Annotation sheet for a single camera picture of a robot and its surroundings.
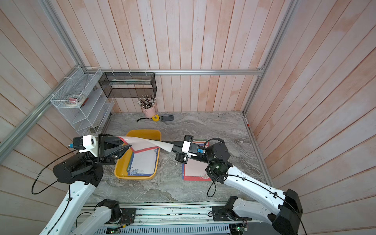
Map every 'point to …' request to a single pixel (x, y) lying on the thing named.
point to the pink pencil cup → (149, 112)
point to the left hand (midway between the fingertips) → (131, 143)
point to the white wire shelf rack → (89, 118)
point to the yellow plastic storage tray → (121, 166)
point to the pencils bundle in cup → (146, 101)
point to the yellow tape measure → (156, 118)
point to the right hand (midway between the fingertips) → (163, 141)
